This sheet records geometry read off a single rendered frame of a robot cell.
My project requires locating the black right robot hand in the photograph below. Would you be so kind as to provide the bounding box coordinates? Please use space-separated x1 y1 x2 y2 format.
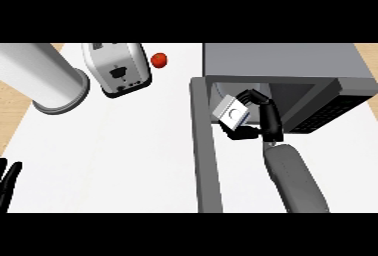
226 88 285 143

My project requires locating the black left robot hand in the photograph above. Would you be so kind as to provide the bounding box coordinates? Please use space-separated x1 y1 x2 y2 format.
0 157 23 214

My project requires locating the grey microwave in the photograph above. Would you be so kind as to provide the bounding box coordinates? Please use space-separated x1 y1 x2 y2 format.
202 43 378 135

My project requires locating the grey microwave door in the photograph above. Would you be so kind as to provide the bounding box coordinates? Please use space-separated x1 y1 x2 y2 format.
189 76 224 214

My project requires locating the red tomato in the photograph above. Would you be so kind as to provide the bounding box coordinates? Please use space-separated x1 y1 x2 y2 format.
149 52 168 69

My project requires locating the silver toaster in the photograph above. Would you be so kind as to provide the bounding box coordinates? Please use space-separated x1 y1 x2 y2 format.
81 43 153 99

